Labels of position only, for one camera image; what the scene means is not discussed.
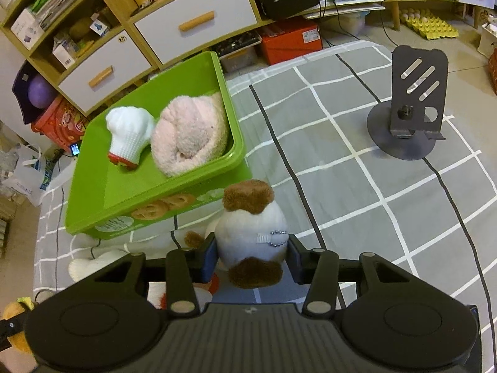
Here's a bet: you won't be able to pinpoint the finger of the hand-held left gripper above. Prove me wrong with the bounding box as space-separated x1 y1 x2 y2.
0 320 26 351

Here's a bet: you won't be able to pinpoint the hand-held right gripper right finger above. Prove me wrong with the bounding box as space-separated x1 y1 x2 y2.
287 235 412 317

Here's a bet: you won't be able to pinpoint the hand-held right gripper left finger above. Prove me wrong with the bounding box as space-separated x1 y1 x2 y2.
91 237 218 315

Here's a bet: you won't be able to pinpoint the yellow plush toy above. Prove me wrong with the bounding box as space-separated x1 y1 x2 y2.
0 297 35 354

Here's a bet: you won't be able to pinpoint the white and brown plush dog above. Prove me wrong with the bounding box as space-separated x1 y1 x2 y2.
184 179 290 289

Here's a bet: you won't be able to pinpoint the white knit glove red cuff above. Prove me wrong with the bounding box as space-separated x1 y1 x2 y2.
106 106 156 171
148 274 220 311

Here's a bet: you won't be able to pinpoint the grey checked blanket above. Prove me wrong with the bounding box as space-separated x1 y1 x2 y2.
33 41 497 373

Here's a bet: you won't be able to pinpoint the white plush toy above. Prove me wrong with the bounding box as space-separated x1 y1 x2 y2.
69 241 135 280

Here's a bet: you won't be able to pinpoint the pink fluffy rolled cloth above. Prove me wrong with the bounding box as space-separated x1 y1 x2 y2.
151 92 234 178

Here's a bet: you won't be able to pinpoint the white plastic bag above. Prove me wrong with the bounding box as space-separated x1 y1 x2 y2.
2 144 49 206

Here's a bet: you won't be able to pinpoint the red printed bucket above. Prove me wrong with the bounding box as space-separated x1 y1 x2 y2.
31 95 94 152

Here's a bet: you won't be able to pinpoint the black metal phone stand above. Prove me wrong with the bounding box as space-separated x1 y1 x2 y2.
367 44 449 161

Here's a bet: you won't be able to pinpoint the clear storage box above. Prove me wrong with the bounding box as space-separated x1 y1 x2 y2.
213 31 262 72

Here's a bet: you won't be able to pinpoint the red box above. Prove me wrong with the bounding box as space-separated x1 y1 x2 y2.
258 19 323 67

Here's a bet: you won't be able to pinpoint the purple ball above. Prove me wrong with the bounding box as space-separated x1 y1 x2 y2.
27 74 59 109

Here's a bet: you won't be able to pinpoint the dark purple flat bag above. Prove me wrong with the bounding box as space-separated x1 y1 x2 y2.
11 60 43 125

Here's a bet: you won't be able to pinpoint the translucent plastic container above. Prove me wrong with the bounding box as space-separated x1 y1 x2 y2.
320 10 367 43

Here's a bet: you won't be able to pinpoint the white and blue small box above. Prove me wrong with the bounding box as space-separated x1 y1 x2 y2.
52 37 78 68

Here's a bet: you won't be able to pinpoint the yellow egg tray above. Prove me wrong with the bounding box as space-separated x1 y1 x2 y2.
400 8 459 41

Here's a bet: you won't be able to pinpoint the low wooden cabinet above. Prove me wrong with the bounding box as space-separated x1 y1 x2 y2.
81 0 497 68

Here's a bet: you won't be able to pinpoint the white carton box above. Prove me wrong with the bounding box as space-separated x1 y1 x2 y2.
11 8 45 50

